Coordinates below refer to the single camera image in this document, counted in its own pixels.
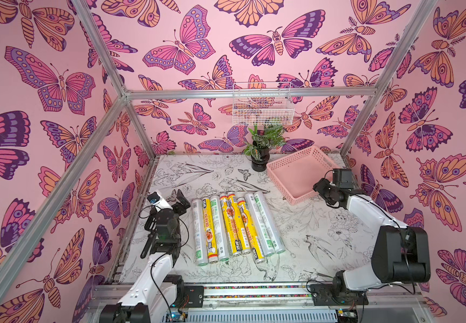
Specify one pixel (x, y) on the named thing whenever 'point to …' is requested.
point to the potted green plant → (270, 138)
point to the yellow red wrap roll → (212, 256)
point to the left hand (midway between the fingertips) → (173, 192)
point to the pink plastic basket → (297, 173)
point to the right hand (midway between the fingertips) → (314, 186)
